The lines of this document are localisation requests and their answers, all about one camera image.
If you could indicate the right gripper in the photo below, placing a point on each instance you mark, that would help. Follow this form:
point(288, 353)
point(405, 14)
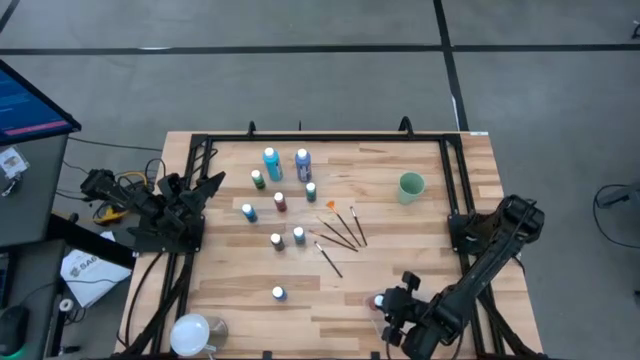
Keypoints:
point(402, 307)

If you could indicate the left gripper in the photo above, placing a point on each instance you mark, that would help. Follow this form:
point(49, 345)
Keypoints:
point(172, 212)

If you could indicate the small red paint bottle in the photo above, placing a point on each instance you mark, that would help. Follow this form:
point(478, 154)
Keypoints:
point(378, 300)
point(280, 204)

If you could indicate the clear plastic container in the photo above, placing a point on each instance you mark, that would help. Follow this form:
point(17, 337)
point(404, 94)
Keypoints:
point(376, 320)

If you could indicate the small blue paint bottle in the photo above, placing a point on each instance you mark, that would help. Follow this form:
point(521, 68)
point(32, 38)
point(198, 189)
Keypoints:
point(279, 293)
point(250, 215)

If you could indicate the small green paint bottle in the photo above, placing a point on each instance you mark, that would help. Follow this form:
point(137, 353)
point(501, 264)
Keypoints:
point(258, 181)

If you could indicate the large teal paint bottle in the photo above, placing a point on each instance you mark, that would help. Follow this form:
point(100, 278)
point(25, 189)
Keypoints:
point(273, 167)

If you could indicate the black paintbrush brown tip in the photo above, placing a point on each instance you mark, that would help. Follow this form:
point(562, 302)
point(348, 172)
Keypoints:
point(337, 232)

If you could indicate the light green plastic cup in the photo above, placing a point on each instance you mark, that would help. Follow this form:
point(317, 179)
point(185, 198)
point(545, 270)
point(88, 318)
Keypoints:
point(411, 190)

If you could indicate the large purple paint bottle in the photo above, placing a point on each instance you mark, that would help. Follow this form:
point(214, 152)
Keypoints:
point(303, 169)

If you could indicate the small teal paint bottle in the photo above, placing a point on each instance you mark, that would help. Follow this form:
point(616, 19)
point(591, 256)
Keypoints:
point(299, 236)

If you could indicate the small emerald paint bottle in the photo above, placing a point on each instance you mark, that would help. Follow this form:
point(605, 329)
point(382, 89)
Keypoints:
point(311, 194)

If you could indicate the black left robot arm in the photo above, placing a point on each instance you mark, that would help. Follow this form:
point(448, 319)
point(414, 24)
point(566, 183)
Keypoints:
point(145, 205)

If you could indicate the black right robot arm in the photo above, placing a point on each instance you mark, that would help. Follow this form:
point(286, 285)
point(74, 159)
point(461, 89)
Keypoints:
point(480, 270)

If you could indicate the black metal beam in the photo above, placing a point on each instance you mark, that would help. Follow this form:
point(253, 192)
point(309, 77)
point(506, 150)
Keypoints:
point(90, 242)

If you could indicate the white paper bag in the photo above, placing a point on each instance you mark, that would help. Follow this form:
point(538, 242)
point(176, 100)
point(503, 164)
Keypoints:
point(90, 277)

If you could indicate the clear glass jar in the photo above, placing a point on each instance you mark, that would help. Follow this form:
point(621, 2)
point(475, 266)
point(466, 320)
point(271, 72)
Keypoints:
point(219, 330)

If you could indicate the white tape roll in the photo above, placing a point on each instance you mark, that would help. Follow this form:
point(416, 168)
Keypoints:
point(62, 305)

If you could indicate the white label card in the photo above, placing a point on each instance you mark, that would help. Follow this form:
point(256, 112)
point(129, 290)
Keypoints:
point(12, 162)

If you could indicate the computer monitor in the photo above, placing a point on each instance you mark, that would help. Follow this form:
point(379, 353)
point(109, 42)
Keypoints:
point(25, 110)

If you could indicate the dark grey desk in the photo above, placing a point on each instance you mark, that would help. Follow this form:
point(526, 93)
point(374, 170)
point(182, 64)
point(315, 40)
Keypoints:
point(35, 300)

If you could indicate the white table label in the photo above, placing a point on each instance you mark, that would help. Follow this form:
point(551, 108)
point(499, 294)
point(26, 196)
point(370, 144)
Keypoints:
point(478, 133)

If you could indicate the black computer mouse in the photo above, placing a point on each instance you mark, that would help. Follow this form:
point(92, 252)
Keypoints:
point(12, 330)

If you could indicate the grey stand leg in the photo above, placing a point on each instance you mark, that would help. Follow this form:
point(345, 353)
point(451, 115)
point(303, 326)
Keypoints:
point(620, 196)

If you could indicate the black aluminium table frame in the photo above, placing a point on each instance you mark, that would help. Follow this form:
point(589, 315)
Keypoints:
point(325, 137)

